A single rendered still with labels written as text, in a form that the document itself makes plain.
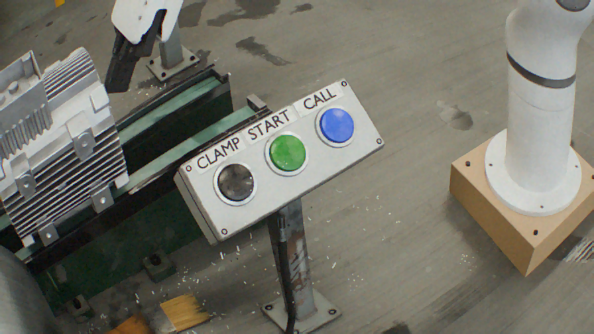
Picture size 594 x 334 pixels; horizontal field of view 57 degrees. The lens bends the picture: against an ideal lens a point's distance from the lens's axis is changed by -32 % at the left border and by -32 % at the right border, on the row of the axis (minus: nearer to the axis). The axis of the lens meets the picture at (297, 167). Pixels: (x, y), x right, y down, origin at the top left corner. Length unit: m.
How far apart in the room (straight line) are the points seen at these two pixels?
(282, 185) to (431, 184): 0.38
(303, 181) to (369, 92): 0.49
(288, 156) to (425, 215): 0.35
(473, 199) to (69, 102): 0.53
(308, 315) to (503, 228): 0.27
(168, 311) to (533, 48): 0.56
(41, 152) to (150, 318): 0.27
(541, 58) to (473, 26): 0.58
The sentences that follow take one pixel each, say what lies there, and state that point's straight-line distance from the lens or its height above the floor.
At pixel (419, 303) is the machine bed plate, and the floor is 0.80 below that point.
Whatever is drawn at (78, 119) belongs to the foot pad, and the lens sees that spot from 0.74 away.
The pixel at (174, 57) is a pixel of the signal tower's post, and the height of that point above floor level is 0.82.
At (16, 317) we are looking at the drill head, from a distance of 0.53.
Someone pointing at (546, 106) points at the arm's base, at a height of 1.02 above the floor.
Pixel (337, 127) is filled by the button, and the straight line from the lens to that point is 0.65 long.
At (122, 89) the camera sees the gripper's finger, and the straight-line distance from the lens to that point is 0.76.
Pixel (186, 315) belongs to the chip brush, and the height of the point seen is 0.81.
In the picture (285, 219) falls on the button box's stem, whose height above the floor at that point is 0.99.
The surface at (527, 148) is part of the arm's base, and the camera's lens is 0.85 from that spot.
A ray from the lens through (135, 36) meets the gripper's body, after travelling 0.69.
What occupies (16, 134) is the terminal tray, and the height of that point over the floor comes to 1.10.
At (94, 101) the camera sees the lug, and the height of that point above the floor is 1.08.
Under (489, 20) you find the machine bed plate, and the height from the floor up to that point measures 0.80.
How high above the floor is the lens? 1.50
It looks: 44 degrees down
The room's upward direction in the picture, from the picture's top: 7 degrees counter-clockwise
